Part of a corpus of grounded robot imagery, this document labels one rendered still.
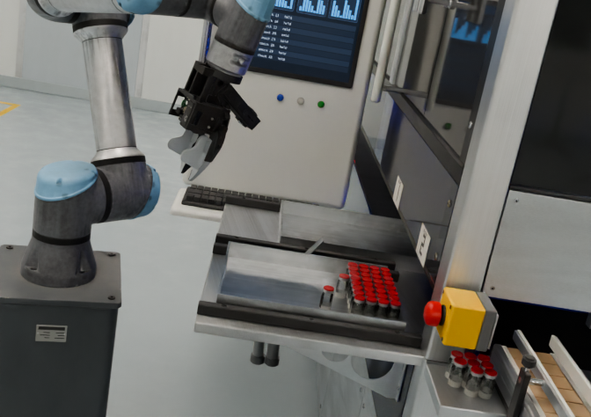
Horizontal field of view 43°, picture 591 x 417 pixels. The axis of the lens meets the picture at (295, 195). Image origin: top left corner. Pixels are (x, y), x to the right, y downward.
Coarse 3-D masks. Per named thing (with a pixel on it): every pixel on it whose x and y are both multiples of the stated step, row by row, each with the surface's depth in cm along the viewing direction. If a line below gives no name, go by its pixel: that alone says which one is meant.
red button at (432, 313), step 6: (426, 306) 120; (432, 306) 119; (438, 306) 119; (426, 312) 119; (432, 312) 118; (438, 312) 118; (426, 318) 119; (432, 318) 118; (438, 318) 118; (432, 324) 119; (438, 324) 119
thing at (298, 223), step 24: (288, 216) 188; (312, 216) 191; (336, 216) 191; (360, 216) 191; (384, 216) 191; (288, 240) 165; (312, 240) 166; (336, 240) 178; (360, 240) 181; (384, 240) 184; (408, 240) 187; (408, 264) 167
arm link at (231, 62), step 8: (216, 40) 129; (216, 48) 129; (224, 48) 128; (232, 48) 135; (208, 56) 130; (216, 56) 129; (224, 56) 128; (232, 56) 128; (240, 56) 129; (248, 56) 130; (208, 64) 131; (216, 64) 129; (224, 64) 129; (232, 64) 129; (240, 64) 130; (248, 64) 131; (224, 72) 130; (232, 72) 129; (240, 72) 130
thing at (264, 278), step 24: (240, 264) 154; (264, 264) 157; (288, 264) 158; (312, 264) 158; (336, 264) 158; (240, 288) 144; (264, 288) 145; (288, 288) 147; (312, 288) 149; (288, 312) 133; (312, 312) 133; (336, 312) 133
